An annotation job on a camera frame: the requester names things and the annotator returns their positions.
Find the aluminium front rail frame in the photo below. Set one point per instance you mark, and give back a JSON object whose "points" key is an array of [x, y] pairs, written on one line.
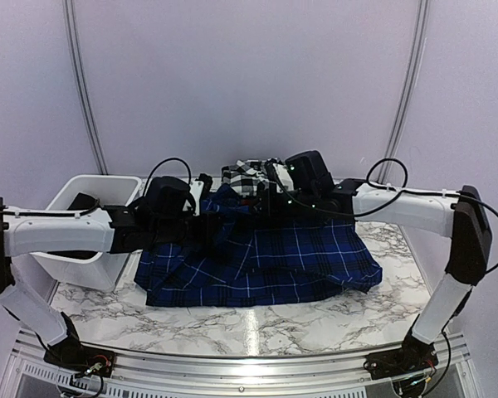
{"points": [[351, 373]]}

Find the black garment in bin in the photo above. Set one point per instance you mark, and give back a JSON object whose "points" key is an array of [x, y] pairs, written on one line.
{"points": [[83, 202]]}

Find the blue plaid long sleeve shirt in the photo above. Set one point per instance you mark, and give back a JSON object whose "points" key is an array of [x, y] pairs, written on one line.
{"points": [[255, 262]]}

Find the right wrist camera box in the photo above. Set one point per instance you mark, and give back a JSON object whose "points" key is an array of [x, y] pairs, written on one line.
{"points": [[302, 175]]}

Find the right aluminium wall post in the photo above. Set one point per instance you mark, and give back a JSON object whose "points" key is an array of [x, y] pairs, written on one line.
{"points": [[410, 78]]}

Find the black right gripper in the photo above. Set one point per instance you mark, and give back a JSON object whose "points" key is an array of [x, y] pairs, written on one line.
{"points": [[268, 210]]}

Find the aluminium wall post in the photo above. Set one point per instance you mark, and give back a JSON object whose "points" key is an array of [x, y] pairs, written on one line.
{"points": [[410, 78], [77, 64]]}

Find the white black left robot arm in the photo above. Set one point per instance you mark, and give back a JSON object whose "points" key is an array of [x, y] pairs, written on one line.
{"points": [[99, 236]]}

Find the red black folded shirt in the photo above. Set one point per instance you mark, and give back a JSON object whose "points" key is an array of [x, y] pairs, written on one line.
{"points": [[250, 201]]}

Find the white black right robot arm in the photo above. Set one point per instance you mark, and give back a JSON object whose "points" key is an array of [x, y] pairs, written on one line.
{"points": [[450, 238]]}

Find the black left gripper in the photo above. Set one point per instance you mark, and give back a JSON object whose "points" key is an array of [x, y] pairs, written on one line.
{"points": [[206, 231]]}

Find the white plastic bin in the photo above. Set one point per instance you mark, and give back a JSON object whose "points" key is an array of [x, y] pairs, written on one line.
{"points": [[87, 265]]}

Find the left aluminium wall post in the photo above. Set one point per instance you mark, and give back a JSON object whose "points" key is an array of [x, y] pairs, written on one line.
{"points": [[77, 64]]}

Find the black white checked folded shirt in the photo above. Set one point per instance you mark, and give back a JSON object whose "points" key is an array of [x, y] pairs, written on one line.
{"points": [[247, 177]]}

